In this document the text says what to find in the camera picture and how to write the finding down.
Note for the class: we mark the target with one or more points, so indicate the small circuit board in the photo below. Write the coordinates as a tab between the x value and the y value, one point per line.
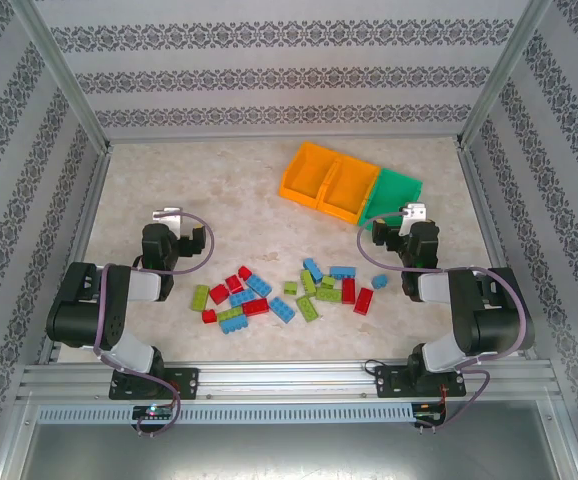
426	416
151	412

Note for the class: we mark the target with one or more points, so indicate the small red lego brick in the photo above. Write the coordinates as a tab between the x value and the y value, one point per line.
209	316
244	273

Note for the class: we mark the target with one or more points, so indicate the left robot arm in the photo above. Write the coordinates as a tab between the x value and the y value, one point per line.
84	305

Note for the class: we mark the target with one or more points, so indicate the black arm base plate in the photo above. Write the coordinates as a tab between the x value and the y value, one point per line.
386	382
189	382

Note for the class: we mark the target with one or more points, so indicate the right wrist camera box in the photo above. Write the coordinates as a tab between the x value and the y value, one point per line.
415	211

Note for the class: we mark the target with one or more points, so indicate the small blue lego brick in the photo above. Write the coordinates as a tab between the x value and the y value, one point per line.
379	281

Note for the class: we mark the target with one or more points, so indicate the small green lego brick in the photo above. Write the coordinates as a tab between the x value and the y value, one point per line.
290	287
327	283

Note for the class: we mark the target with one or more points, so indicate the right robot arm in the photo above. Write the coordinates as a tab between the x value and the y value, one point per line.
494	320

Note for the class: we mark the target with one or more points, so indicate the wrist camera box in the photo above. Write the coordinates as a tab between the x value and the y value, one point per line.
415	211
166	214

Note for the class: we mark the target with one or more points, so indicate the wide aluminium mounting rail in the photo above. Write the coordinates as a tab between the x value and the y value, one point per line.
289	380

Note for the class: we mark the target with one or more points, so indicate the aluminium frame post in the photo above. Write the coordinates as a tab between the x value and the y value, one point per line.
64	75
499	75

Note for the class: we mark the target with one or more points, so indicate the steel sheet panel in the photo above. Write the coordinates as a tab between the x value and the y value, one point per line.
289	455

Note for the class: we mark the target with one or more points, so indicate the long red lego brick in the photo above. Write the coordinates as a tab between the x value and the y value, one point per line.
363	300
348	291
255	307

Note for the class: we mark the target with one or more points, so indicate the green plastic bin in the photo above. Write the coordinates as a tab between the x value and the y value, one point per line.
394	192

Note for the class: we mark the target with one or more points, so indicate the aluminium table edge rail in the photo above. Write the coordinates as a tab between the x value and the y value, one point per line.
489	235
284	137
85	235

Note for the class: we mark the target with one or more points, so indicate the orange plastic bin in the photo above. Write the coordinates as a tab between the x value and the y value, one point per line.
309	170
349	185

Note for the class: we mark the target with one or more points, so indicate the long blue lego brick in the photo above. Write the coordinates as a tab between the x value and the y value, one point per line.
343	272
312	268
234	326
241	298
259	285
281	308

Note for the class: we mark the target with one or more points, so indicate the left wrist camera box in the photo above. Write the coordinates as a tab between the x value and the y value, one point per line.
166	214

